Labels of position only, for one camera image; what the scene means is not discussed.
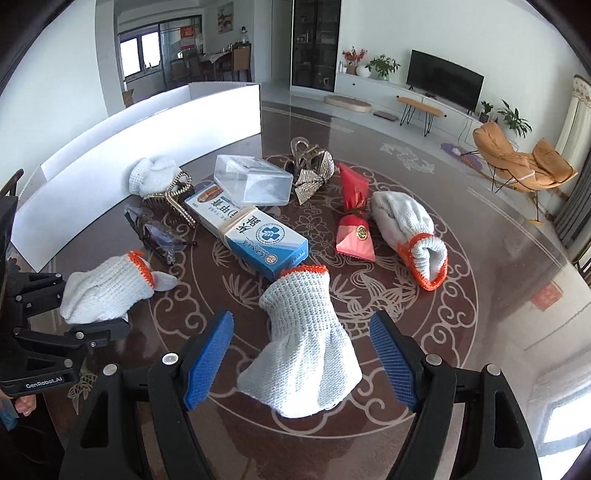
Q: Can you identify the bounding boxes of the oval pet bed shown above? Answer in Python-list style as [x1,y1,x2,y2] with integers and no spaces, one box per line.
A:
[324,95,372,113]

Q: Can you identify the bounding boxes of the gold rhinestone hair clip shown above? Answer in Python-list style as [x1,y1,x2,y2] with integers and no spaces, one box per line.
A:
[142,171,197,227]

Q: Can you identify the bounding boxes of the wooden bench with hairpin legs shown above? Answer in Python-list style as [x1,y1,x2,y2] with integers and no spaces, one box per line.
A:
[396,96,448,137]

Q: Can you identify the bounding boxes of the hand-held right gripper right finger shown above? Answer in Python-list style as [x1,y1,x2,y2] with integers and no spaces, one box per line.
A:
[369,310,543,480]

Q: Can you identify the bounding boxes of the large potted plant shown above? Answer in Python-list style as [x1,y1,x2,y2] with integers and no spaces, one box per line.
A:
[496,99,532,140]

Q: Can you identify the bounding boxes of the white knit orange-cuffed glove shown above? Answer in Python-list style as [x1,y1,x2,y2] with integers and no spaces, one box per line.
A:
[129,156,184,197]
[370,191,449,292]
[60,250,179,324]
[236,265,363,420]

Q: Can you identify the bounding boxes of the dark wooden chair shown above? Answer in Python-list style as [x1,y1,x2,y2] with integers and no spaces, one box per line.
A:
[0,168,25,200]

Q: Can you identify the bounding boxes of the orange lounge chair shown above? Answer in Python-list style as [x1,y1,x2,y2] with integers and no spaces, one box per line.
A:
[472,121,579,225]

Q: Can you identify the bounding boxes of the wall painting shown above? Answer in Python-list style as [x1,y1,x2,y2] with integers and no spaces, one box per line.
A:
[217,1,235,34]

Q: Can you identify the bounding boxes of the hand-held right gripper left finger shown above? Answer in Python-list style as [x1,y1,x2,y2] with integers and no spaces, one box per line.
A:
[58,310,236,480]

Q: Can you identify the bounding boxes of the person's left forearm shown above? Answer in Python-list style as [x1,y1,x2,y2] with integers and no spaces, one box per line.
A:
[0,402,20,432]

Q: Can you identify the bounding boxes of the wooden dining chair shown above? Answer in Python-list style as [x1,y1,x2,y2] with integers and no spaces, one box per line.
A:
[231,46,253,83]

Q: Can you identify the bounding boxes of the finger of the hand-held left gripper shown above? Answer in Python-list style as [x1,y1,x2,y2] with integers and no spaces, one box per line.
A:
[15,318,131,359]
[8,271,66,320]

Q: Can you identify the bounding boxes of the grey curtain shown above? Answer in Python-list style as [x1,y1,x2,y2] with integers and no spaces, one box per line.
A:
[551,173,591,274]

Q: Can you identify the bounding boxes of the silver rhinestone bow hair clip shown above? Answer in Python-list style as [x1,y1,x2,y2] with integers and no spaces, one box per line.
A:
[290,137,337,204]

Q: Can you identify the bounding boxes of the person's left hand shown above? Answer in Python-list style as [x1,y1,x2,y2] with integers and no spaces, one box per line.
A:
[0,391,38,418]

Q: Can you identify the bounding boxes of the dining table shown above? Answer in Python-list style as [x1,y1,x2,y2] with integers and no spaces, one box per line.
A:
[185,48,232,81]

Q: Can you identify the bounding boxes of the black flat television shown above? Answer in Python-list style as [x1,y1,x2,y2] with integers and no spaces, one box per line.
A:
[409,49,485,113]

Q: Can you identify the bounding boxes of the cream curtain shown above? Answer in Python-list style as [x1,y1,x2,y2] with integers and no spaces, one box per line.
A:
[556,74,591,185]

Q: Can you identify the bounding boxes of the clear plastic box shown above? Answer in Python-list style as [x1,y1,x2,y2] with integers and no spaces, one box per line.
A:
[213,154,294,208]

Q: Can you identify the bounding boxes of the white television cabinet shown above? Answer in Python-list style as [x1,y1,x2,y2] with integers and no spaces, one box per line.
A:
[333,71,499,139]

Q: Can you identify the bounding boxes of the red gift packet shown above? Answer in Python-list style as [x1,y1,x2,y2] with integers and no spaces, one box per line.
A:
[335,162,379,264]

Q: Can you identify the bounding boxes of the blue and white carton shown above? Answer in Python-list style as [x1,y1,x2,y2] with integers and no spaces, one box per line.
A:
[184,181,310,282]

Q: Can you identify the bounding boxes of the vase of red flowers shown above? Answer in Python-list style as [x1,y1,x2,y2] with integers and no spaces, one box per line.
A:
[342,46,368,75]

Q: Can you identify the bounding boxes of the leafy green potted plant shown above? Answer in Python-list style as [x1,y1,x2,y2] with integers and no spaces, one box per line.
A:
[365,54,402,82]

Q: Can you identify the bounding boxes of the black glass display cabinet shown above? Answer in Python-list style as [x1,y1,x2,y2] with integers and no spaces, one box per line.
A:
[291,0,343,92]

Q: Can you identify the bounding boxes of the purple floor mat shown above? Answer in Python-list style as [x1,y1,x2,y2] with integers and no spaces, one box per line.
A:
[440,142,484,169]

